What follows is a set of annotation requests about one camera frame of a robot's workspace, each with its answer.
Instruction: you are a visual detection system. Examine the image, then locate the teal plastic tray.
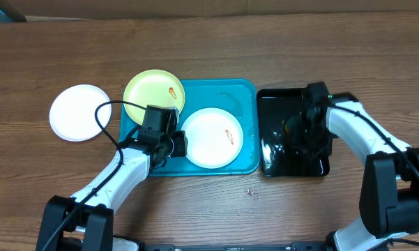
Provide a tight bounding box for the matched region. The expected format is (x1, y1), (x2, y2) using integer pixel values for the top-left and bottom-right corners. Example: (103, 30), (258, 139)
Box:
(119, 78), (261, 177)

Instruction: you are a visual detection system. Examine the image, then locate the yellow green scrub sponge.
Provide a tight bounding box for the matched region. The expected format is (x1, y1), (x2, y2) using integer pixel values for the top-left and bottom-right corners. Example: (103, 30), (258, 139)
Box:
(282, 115), (300, 136)

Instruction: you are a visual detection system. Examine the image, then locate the dark object top left corner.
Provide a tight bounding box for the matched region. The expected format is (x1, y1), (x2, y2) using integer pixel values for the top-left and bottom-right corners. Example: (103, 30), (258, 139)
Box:
(0, 0), (26, 22)

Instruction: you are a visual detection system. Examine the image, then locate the black water tray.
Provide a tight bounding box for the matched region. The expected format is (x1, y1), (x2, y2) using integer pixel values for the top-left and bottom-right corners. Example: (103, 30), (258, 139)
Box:
(257, 88), (330, 177)

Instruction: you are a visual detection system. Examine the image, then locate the yellow-green plate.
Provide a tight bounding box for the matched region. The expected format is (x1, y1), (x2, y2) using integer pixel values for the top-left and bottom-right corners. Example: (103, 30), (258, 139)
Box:
(123, 69), (185, 114)

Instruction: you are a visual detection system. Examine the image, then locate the white plate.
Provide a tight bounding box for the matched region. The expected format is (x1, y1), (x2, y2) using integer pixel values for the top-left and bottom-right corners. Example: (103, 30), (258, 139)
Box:
(49, 84), (110, 142)
(181, 107), (243, 169)

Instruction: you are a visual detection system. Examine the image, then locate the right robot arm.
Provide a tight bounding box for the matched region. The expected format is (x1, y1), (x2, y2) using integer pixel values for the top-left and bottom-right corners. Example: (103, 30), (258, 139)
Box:
(282, 82), (419, 251)

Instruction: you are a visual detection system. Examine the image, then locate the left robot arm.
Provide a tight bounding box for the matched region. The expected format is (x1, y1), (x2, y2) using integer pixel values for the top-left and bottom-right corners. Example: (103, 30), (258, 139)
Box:
(36, 105), (186, 250)

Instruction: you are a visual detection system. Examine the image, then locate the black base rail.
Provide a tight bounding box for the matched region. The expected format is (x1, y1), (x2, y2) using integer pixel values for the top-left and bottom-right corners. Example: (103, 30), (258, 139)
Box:
(111, 241), (390, 251)

